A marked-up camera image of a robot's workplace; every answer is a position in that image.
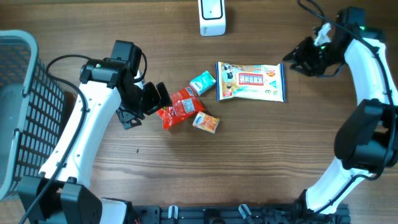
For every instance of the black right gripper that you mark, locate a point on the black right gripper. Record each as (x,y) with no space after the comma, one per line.
(303,58)

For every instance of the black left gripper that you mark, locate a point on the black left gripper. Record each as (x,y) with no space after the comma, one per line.
(155,100)

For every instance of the red snack bag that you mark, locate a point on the red snack bag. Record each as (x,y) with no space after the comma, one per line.
(185,104)

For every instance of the beige wet wipes pack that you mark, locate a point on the beige wet wipes pack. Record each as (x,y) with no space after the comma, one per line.
(254,82)

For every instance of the teal tissue pack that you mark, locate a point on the teal tissue pack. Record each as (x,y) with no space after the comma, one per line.
(203,82)

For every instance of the orange tissue pack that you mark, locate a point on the orange tissue pack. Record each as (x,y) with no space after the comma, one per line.
(206,122)

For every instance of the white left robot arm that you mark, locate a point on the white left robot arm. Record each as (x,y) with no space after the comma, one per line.
(61,191)

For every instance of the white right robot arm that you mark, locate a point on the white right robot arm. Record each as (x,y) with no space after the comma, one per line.
(366,144)

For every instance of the white barcode scanner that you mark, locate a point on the white barcode scanner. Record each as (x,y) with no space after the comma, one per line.
(212,17)

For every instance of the grey plastic shopping basket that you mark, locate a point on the grey plastic shopping basket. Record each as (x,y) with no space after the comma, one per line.
(32,111)

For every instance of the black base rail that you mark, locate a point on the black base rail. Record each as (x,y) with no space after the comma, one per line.
(266,214)

